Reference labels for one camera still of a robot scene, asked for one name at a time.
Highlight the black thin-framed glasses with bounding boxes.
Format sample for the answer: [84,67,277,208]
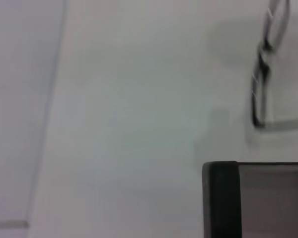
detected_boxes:
[250,0,298,131]

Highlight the black glasses case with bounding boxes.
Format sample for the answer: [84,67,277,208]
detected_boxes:
[202,160,298,238]

